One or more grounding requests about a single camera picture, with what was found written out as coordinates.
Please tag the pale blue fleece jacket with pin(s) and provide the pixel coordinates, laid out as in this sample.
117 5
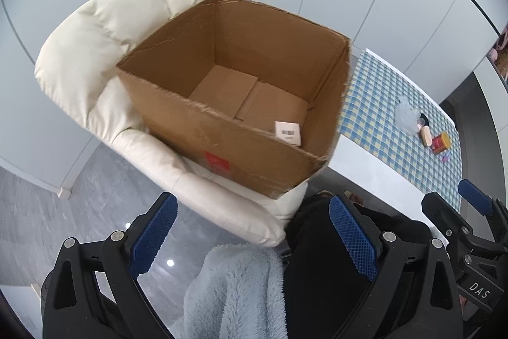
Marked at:
230 291

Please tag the beige powder puff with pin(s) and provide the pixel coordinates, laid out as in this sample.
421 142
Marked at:
427 136

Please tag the person's left leg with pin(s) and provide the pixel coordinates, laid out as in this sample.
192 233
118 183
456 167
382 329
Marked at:
317 283

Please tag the cream padded armchair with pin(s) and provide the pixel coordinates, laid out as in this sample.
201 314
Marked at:
99 29

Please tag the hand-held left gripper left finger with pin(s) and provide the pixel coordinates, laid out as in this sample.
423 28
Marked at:
154 231

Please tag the white cube carton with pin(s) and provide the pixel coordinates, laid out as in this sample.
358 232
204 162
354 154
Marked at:
288 132

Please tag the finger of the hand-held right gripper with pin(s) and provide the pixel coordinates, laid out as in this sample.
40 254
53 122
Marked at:
474 193
440 212

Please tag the pink plush toy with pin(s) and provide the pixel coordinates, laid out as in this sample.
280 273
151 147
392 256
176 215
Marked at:
493 54

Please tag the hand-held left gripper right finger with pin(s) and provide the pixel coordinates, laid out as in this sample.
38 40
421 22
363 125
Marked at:
353 239

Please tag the pink bag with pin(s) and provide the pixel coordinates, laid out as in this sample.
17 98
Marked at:
503 39

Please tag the small purple bottle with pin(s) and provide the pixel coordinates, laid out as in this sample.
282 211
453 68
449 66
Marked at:
445 158

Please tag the blue yellow checkered tablecloth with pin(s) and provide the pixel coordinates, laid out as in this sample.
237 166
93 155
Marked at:
377 100

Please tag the clear square plastic box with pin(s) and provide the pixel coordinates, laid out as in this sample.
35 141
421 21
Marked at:
405 116

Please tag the brown cardboard box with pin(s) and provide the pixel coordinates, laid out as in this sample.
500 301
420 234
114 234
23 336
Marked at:
222 45

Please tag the black round puff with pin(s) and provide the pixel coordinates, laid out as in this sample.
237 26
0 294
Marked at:
424 119

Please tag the red jar with gold lid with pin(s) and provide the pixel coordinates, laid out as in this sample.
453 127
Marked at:
441 143

